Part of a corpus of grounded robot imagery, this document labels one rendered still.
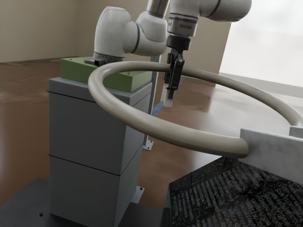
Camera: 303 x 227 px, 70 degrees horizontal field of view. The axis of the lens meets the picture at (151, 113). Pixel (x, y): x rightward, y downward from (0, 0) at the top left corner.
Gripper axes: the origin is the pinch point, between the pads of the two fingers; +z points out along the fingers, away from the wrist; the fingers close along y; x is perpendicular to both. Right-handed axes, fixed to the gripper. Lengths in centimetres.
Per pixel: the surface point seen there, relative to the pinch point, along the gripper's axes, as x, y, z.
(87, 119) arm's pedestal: -29.1, -22.8, 22.8
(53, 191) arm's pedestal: -45, -27, 71
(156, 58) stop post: 16, -121, 4
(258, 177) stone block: 16.0, 34.4, 6.0
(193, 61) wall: 213, -576, 61
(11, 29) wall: -256, -492, 41
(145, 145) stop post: 19, -116, 91
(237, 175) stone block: 14.2, 30.0, 9.2
